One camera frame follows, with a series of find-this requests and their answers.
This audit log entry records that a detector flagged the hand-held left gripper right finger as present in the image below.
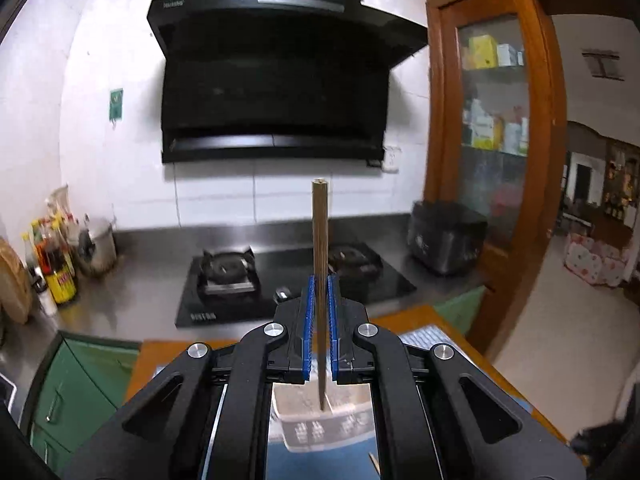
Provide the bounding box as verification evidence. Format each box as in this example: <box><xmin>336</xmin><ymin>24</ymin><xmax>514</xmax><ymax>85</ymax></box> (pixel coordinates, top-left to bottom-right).
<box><xmin>327</xmin><ymin>275</ymin><xmax>586</xmax><ymax>480</ymax></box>

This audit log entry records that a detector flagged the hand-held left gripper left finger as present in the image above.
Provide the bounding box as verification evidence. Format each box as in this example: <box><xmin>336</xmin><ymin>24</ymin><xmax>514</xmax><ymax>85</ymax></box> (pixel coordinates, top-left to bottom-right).
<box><xmin>62</xmin><ymin>275</ymin><xmax>317</xmax><ymax>480</ymax></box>

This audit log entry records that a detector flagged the white utensil holder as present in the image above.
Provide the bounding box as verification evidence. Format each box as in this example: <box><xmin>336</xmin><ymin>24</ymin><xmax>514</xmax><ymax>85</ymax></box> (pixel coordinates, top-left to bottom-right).
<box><xmin>272</xmin><ymin>374</ymin><xmax>374</xmax><ymax>454</ymax></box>

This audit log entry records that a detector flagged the black gas stove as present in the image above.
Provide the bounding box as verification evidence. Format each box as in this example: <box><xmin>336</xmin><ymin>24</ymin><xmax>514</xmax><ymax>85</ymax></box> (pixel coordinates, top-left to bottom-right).
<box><xmin>175</xmin><ymin>242</ymin><xmax>417</xmax><ymax>329</ymax></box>

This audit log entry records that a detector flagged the blue woven mat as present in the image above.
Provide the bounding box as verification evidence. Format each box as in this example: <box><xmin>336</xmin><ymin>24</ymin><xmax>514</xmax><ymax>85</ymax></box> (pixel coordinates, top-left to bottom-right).
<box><xmin>150</xmin><ymin>322</ymin><xmax>538</xmax><ymax>480</ymax></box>

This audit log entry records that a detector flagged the green base cabinet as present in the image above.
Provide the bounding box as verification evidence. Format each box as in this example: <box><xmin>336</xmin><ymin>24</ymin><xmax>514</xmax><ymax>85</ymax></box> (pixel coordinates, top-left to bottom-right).
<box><xmin>440</xmin><ymin>287</ymin><xmax>487</xmax><ymax>337</ymax></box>
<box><xmin>20</xmin><ymin>332</ymin><xmax>142</xmax><ymax>479</ymax></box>

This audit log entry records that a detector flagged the black rice cooker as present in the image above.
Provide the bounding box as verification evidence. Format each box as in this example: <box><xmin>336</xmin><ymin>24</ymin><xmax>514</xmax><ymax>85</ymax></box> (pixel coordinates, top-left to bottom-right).
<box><xmin>406</xmin><ymin>200</ymin><xmax>489</xmax><ymax>277</ymax></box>

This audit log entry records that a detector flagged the floral patterned fabric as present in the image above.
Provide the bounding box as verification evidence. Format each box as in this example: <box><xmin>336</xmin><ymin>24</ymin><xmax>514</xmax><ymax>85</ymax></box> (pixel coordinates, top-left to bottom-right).
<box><xmin>564</xmin><ymin>232</ymin><xmax>632</xmax><ymax>287</ymax></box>

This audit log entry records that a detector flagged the steel pot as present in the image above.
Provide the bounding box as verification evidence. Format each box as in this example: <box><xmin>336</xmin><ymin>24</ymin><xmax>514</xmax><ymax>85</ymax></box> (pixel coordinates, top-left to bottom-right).
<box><xmin>77</xmin><ymin>216</ymin><xmax>118</xmax><ymax>277</ymax></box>

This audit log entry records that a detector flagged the wooden glass-door cabinet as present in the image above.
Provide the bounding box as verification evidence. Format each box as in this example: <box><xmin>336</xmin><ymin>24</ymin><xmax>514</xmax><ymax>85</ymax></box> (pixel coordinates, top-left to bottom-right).
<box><xmin>424</xmin><ymin>0</ymin><xmax>569</xmax><ymax>361</ymax></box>

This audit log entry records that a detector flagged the black range hood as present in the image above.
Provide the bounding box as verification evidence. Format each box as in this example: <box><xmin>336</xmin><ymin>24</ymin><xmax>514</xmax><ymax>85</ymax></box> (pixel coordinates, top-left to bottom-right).
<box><xmin>146</xmin><ymin>0</ymin><xmax>429</xmax><ymax>164</ymax></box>

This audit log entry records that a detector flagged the yellow box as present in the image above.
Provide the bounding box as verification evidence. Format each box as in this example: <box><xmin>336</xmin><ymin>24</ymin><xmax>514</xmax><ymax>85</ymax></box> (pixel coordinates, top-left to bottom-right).
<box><xmin>472</xmin><ymin>115</ymin><xmax>504</xmax><ymax>150</ymax></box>
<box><xmin>468</xmin><ymin>35</ymin><xmax>499</xmax><ymax>69</ymax></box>

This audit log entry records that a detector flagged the yellow seasoning canister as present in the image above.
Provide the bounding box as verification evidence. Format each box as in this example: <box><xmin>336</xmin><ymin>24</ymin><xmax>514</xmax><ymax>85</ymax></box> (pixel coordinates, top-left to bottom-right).
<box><xmin>47</xmin><ymin>260</ymin><xmax>77</xmax><ymax>306</ymax></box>

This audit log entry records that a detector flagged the cluster of condiment bottles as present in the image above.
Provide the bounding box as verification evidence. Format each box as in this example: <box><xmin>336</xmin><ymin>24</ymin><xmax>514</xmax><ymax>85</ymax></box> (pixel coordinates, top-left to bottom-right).
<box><xmin>20</xmin><ymin>212</ymin><xmax>76</xmax><ymax>293</ymax></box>

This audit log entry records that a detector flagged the clear plastic bag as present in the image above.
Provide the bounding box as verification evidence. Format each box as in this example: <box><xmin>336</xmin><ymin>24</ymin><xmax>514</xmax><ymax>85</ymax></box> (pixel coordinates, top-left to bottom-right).
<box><xmin>46</xmin><ymin>185</ymin><xmax>72</xmax><ymax>223</ymax></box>

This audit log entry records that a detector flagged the round brown wooden board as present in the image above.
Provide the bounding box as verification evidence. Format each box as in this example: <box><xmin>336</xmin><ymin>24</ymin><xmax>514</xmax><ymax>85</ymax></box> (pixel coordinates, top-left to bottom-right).
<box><xmin>0</xmin><ymin>237</ymin><xmax>34</xmax><ymax>324</ymax></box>

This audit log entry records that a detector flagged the ceiling vent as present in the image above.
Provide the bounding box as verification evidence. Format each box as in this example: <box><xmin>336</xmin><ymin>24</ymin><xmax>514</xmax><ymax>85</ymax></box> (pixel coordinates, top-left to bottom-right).
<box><xmin>581</xmin><ymin>49</ymin><xmax>627</xmax><ymax>82</ymax></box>

